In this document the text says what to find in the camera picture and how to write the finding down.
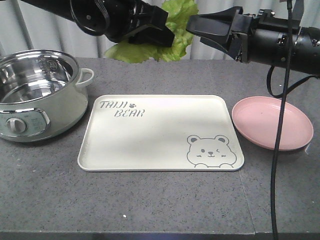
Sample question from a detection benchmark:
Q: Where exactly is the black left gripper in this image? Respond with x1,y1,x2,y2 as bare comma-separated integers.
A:
99,0,175,47

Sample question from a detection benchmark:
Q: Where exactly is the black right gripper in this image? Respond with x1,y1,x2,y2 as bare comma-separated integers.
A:
186,6,289,63

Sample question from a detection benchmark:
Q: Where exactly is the green lettuce leaf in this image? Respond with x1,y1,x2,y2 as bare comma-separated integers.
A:
104,0,199,64

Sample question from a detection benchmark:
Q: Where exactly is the pink round plate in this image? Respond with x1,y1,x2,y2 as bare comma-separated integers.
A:
231,96,314,151

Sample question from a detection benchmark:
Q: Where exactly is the cream bear serving tray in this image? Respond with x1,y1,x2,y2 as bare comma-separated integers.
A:
77,94,245,172

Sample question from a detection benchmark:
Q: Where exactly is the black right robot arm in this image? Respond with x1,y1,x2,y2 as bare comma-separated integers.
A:
186,6,320,76

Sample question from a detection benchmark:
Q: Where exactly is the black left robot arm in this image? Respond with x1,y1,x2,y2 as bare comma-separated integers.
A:
27,0,175,48

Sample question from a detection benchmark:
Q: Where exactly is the pale green electric pot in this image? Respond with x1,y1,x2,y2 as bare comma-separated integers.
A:
0,49,95,143

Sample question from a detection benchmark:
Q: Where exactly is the black hanging cable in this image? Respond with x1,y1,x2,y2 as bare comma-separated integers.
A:
270,0,294,240

